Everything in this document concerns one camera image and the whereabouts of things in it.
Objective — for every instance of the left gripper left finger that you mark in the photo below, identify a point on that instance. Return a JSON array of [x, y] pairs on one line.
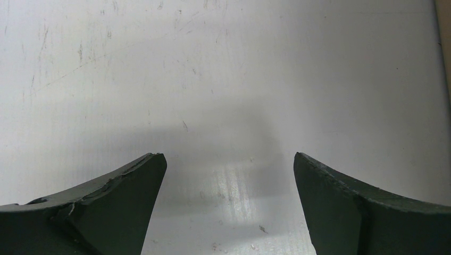
[[106, 215]]

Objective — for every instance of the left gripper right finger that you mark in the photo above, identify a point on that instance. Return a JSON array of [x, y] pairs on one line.
[[347, 216]]

